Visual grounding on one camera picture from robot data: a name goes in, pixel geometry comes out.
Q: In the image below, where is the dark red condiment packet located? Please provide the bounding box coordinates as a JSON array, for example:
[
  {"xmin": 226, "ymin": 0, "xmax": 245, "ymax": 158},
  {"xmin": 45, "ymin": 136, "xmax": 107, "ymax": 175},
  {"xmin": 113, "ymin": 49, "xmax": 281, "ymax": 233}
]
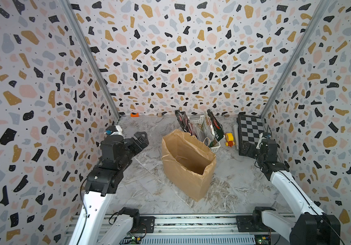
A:
[{"xmin": 175, "ymin": 110, "xmax": 197, "ymax": 137}]

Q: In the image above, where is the dark green condiment packet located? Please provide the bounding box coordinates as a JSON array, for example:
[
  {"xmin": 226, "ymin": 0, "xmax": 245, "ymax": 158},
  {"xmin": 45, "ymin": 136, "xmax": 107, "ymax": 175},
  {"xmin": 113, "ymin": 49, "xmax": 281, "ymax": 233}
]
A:
[{"xmin": 207, "ymin": 109, "xmax": 224, "ymax": 142}]

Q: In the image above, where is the brown paper bag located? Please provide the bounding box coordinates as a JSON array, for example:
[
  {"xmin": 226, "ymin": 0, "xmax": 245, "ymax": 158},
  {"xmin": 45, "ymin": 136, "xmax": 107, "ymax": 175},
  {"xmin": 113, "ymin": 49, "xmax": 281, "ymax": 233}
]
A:
[{"xmin": 161, "ymin": 129, "xmax": 217, "ymax": 202}]

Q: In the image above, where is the white red condiment packet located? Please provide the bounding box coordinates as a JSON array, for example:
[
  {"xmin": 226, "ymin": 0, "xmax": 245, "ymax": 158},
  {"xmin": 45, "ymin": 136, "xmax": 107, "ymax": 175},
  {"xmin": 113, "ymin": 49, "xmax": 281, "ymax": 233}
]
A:
[{"xmin": 192, "ymin": 110, "xmax": 218, "ymax": 148}]

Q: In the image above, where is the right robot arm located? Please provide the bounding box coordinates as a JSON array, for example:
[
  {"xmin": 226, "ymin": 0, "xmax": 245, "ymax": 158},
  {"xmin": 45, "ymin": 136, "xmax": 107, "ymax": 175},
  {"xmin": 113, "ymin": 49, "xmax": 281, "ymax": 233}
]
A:
[{"xmin": 252, "ymin": 133, "xmax": 344, "ymax": 245}]

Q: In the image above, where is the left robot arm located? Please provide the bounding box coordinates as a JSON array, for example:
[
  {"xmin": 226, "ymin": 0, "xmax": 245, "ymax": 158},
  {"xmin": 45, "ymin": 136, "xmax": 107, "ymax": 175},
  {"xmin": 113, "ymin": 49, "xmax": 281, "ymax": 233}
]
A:
[{"xmin": 69, "ymin": 126, "xmax": 149, "ymax": 245}]

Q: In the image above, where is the black white chessboard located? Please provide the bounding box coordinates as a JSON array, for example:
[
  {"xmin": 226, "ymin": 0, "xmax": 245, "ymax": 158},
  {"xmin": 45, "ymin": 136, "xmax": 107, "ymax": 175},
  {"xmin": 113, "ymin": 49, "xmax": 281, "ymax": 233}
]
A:
[{"xmin": 237, "ymin": 113, "xmax": 265, "ymax": 158}]

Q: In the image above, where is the yellow red toy block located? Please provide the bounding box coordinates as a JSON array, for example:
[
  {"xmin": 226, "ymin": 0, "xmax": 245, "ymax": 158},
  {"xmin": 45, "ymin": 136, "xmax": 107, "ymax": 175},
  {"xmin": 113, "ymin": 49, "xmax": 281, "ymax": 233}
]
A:
[{"xmin": 225, "ymin": 133, "xmax": 235, "ymax": 147}]

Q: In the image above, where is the white plastic basket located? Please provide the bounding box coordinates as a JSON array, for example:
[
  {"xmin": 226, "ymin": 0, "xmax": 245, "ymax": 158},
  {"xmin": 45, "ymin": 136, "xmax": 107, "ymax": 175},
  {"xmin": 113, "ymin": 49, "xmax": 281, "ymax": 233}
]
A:
[{"xmin": 189, "ymin": 115, "xmax": 220, "ymax": 154}]

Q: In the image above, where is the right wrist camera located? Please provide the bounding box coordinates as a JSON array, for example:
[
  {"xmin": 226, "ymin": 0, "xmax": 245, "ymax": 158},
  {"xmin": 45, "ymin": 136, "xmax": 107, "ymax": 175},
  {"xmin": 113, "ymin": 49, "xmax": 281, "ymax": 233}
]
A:
[{"xmin": 256, "ymin": 132, "xmax": 271, "ymax": 150}]

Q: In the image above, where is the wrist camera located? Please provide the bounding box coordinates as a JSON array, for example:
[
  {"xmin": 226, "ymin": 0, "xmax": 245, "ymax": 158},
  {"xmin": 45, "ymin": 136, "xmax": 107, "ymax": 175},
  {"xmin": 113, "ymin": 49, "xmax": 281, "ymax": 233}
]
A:
[
  {"xmin": 256, "ymin": 132, "xmax": 271, "ymax": 150},
  {"xmin": 105, "ymin": 125, "xmax": 124, "ymax": 136}
]

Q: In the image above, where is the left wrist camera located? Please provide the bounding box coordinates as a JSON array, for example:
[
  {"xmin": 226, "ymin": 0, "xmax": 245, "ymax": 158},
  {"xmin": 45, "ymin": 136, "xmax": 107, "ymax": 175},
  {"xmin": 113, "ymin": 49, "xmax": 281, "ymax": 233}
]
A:
[{"xmin": 105, "ymin": 125, "xmax": 124, "ymax": 136}]

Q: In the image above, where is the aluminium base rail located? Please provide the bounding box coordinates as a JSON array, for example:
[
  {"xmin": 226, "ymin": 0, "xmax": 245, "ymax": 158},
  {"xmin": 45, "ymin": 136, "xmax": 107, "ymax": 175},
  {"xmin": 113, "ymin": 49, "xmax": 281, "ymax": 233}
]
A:
[{"xmin": 65, "ymin": 213, "xmax": 299, "ymax": 245}]

